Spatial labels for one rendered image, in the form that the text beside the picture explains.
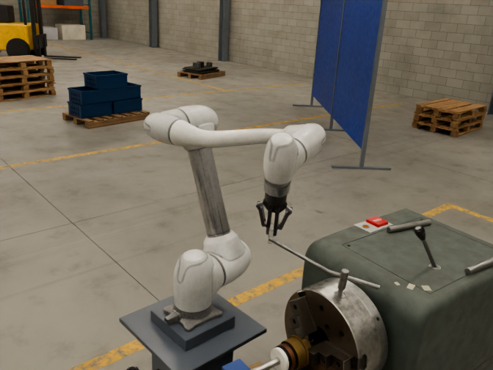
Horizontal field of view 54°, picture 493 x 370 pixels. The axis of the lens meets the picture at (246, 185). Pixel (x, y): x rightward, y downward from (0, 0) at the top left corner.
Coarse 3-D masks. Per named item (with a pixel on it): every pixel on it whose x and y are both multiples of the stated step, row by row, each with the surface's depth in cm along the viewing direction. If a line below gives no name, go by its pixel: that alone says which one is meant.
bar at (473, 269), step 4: (488, 260) 154; (492, 260) 155; (476, 264) 151; (480, 264) 151; (484, 264) 152; (488, 264) 153; (492, 264) 155; (468, 268) 149; (472, 268) 149; (476, 268) 150; (480, 268) 150; (484, 268) 152; (468, 272) 149; (472, 272) 149
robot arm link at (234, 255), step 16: (192, 112) 191; (208, 112) 197; (208, 128) 195; (192, 160) 197; (208, 160) 197; (208, 176) 197; (208, 192) 198; (208, 208) 199; (224, 208) 203; (208, 224) 201; (224, 224) 201; (208, 240) 201; (224, 240) 199; (240, 240) 206; (224, 256) 198; (240, 256) 203; (224, 272) 196; (240, 272) 204
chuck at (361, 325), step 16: (304, 288) 149; (320, 288) 142; (336, 288) 141; (288, 304) 152; (320, 304) 139; (336, 304) 135; (352, 304) 136; (288, 320) 153; (320, 320) 141; (336, 320) 135; (352, 320) 132; (368, 320) 135; (288, 336) 155; (304, 336) 148; (320, 336) 149; (336, 336) 136; (352, 336) 131; (368, 336) 133; (352, 352) 132; (368, 352) 132; (320, 368) 144; (368, 368) 134
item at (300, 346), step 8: (296, 336) 137; (280, 344) 136; (288, 344) 135; (296, 344) 135; (304, 344) 135; (288, 352) 133; (296, 352) 133; (304, 352) 134; (288, 360) 132; (296, 360) 133; (304, 360) 134; (288, 368) 133; (296, 368) 134
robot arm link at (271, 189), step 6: (264, 180) 158; (264, 186) 159; (270, 186) 156; (276, 186) 155; (282, 186) 155; (288, 186) 157; (270, 192) 157; (276, 192) 156; (282, 192) 157; (288, 192) 159
